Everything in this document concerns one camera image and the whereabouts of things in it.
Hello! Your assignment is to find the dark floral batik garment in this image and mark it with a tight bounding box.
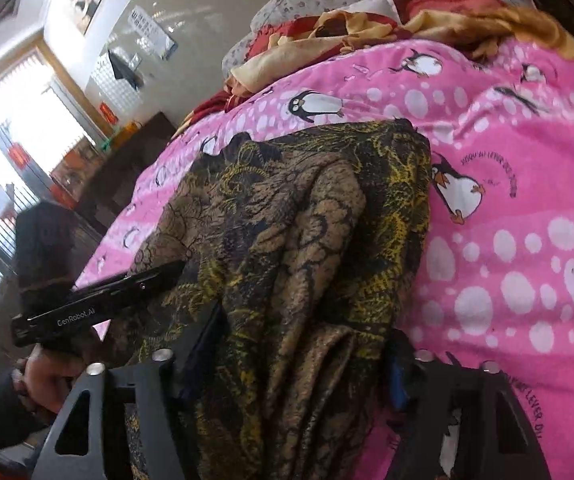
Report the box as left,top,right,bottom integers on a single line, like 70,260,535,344
104,119,430,479

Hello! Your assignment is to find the person's left hand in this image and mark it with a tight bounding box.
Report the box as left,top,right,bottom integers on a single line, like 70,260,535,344
11,328,101,414

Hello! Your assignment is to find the dark wooden side table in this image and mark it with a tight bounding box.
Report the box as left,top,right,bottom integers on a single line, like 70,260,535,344
75,112,175,235

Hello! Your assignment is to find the wall poster calendar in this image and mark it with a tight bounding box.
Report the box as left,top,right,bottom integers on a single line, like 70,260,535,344
127,6,177,61

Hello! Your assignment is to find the white small pillow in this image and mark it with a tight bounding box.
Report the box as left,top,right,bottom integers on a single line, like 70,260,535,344
342,0,400,23

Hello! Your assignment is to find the dark cloth hanging on wall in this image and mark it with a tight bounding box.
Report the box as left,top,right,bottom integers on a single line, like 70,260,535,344
107,50,144,91

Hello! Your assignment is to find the pink penguin bed blanket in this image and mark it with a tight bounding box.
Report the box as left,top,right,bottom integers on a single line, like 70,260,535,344
78,39,574,479

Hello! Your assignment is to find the red and gold satin quilt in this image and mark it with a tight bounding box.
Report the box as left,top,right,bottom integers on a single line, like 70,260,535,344
174,0,574,136

